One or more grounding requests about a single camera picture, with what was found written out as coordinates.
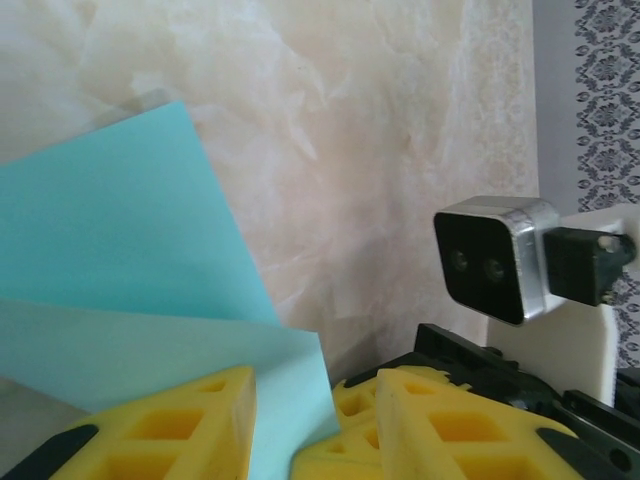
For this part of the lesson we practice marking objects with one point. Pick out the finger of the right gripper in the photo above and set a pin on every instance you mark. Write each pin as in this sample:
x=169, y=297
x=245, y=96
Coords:
x=350, y=420

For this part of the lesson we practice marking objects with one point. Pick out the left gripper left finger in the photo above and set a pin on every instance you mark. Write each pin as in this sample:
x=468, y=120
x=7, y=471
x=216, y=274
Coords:
x=200, y=450

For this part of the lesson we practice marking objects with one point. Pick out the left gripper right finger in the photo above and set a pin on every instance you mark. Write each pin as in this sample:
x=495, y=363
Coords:
x=450, y=450

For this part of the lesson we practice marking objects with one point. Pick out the light blue paper sheet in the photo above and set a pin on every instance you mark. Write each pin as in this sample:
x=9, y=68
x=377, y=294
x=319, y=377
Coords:
x=125, y=225

